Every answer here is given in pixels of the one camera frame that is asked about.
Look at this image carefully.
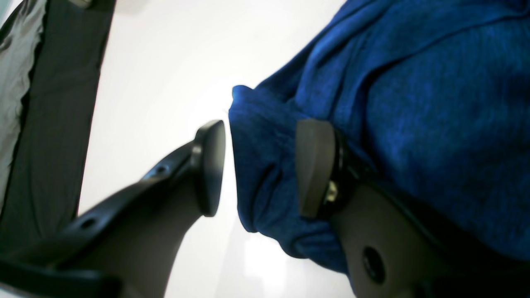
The black cloth side table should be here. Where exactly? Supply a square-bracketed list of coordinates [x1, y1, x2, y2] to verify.
[1, 0, 116, 255]

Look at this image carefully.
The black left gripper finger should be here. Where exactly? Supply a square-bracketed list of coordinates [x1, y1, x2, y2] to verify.
[1, 120, 226, 298]

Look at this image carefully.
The blue long-sleeve T-shirt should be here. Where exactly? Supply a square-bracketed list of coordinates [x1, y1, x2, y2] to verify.
[229, 0, 530, 274]

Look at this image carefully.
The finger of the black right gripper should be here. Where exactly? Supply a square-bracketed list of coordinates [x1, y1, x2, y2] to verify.
[296, 119, 529, 298]

